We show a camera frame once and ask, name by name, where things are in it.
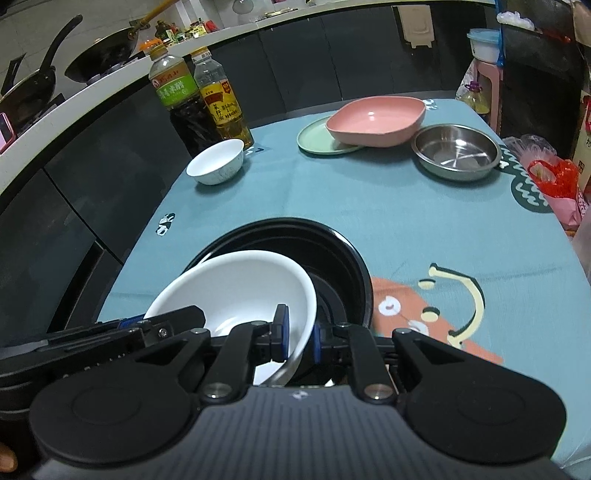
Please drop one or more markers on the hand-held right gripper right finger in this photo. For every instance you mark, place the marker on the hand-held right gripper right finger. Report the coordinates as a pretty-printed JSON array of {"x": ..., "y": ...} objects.
[{"x": 318, "y": 345}]

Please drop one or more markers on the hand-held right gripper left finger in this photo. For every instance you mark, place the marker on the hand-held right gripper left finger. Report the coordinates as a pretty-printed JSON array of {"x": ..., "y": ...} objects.
[{"x": 281, "y": 333}]

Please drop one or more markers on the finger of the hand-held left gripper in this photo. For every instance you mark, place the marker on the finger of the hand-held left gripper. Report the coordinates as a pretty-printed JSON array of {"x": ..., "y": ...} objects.
[{"x": 178, "y": 319}]

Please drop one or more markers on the large white bowl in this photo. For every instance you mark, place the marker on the large white bowl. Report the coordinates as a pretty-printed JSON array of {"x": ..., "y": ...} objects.
[{"x": 240, "y": 290}]

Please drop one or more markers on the black bowl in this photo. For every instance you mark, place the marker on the black bowl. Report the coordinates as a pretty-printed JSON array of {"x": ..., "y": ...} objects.
[{"x": 332, "y": 258}]

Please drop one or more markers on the pink bowl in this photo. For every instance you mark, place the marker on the pink bowl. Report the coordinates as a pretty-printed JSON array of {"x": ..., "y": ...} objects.
[{"x": 374, "y": 119}]

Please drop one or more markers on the stainless steel bowl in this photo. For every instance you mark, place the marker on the stainless steel bowl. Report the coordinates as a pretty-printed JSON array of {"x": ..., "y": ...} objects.
[{"x": 455, "y": 152}]

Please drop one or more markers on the person's left hand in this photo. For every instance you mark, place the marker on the person's left hand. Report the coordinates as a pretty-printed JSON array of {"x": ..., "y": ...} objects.
[{"x": 6, "y": 459}]

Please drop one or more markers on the teal printed tablecloth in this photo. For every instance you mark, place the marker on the teal printed tablecloth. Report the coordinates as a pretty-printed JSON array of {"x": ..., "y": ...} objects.
[{"x": 415, "y": 230}]

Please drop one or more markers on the small white bowl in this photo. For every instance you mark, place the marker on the small white bowl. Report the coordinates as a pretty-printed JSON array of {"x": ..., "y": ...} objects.
[{"x": 217, "y": 162}]

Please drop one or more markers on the green plate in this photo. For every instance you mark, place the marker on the green plate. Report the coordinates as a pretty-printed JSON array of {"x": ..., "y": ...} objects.
[{"x": 311, "y": 138}]

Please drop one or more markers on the oil bottle yellow label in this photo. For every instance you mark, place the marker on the oil bottle yellow label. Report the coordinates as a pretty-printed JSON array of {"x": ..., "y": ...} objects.
[{"x": 221, "y": 104}]

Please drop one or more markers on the dark sauce bottle green label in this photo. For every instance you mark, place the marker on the dark sauce bottle green label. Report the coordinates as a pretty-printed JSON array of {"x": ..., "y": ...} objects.
[{"x": 178, "y": 99}]

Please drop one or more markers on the pink phone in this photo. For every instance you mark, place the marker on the pink phone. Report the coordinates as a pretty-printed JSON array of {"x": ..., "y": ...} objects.
[{"x": 5, "y": 131}]

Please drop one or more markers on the black frying pan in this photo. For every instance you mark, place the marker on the black frying pan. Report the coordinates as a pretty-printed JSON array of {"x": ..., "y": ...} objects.
[{"x": 30, "y": 87}]

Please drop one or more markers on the pink plastic bag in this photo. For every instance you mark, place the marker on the pink plastic bag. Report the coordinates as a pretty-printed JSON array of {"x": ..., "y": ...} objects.
[{"x": 570, "y": 207}]

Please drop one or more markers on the red plastic bag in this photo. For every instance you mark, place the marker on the red plastic bag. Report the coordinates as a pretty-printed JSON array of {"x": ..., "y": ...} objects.
[{"x": 556, "y": 177}]

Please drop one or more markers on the small oil bottle on stool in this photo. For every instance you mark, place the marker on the small oil bottle on stool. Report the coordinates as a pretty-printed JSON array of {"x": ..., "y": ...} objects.
[{"x": 478, "y": 98}]

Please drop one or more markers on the pink plastic stool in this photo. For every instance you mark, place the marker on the pink plastic stool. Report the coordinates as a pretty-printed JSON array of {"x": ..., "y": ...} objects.
[{"x": 491, "y": 85}]

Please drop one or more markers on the beige hanging cabinet bin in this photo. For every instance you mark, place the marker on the beige hanging cabinet bin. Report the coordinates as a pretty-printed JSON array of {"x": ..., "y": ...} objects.
[{"x": 417, "y": 23}]

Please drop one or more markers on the plastic container blue lid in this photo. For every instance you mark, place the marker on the plastic container blue lid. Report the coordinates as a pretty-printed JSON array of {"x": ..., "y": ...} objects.
[{"x": 484, "y": 45}]

